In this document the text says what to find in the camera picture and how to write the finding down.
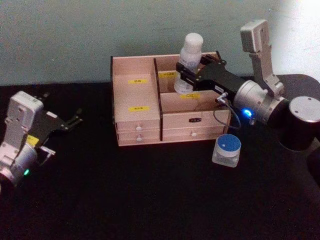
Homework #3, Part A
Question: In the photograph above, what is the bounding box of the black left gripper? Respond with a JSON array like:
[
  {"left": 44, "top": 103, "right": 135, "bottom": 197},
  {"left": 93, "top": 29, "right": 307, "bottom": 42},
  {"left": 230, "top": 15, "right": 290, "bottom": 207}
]
[{"left": 26, "top": 92, "right": 84, "bottom": 148}]

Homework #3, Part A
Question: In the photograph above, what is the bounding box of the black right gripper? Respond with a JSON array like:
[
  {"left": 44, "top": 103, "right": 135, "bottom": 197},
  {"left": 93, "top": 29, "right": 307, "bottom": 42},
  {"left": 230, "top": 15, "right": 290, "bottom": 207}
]
[{"left": 175, "top": 50, "right": 248, "bottom": 101}]

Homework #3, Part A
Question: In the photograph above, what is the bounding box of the white plastic bottle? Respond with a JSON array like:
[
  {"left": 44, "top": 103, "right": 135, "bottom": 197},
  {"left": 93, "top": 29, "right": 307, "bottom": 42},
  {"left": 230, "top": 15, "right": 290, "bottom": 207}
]
[{"left": 173, "top": 33, "right": 205, "bottom": 95}]

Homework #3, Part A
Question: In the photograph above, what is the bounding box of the wide wooden drawer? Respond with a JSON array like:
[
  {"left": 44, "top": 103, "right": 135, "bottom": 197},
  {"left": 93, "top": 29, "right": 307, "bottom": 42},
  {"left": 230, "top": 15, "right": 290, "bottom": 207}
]
[{"left": 162, "top": 125, "right": 226, "bottom": 142}]

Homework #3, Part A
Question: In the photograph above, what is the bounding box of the wooden desk organizer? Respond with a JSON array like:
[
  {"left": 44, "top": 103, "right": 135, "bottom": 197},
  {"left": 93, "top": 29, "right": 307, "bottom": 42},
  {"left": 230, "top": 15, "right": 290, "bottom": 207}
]
[{"left": 110, "top": 51, "right": 232, "bottom": 148}]

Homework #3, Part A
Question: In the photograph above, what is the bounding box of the small wooden drawer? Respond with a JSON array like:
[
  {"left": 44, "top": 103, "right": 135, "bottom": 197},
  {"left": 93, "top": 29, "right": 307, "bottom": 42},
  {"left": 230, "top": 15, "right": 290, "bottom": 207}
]
[
  {"left": 115, "top": 119, "right": 161, "bottom": 133},
  {"left": 116, "top": 130, "right": 161, "bottom": 146}
]

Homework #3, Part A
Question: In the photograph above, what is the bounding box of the clear jar with blue lid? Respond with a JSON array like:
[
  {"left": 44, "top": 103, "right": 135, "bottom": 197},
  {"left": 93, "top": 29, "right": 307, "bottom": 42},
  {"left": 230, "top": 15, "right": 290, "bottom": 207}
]
[{"left": 211, "top": 133, "right": 243, "bottom": 168}]

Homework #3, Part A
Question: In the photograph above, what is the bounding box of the black table cloth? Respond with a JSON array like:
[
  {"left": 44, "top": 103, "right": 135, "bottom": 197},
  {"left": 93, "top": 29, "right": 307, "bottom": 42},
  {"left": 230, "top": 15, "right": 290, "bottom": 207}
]
[{"left": 0, "top": 73, "right": 320, "bottom": 240}]

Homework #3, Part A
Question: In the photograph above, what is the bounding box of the thin dark gripper cable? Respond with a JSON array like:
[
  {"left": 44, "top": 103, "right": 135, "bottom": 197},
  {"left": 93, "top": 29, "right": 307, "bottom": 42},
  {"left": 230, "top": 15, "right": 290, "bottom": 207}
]
[{"left": 212, "top": 91, "right": 242, "bottom": 130}]

